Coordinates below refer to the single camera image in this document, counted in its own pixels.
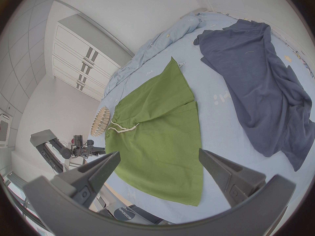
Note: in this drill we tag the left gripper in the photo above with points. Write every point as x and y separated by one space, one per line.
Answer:
90 151

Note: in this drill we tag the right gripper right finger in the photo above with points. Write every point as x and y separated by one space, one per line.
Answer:
224 176

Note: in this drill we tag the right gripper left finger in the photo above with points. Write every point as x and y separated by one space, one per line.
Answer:
96 173

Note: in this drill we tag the green shorts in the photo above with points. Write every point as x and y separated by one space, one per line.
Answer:
160 136

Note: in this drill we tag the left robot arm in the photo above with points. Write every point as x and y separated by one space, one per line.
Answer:
43 136

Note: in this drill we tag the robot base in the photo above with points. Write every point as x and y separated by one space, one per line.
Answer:
123 213

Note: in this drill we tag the round woven basket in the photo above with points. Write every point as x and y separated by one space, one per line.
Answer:
100 120

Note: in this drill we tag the bed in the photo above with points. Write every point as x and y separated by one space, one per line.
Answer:
216 131

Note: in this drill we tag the dark blue garment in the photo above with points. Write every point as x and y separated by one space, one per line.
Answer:
258 82

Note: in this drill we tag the white chest of drawers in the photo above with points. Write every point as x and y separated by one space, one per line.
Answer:
76 161

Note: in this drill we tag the window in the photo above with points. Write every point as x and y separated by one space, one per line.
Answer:
14 187

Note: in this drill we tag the white wardrobe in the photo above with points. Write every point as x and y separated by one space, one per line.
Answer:
81 58

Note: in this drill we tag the white air conditioner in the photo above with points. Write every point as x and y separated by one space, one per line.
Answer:
5 131

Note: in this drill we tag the pale blue quilt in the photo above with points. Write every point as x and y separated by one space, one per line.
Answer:
152 48

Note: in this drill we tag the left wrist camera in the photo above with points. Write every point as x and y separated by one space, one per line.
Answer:
90 142

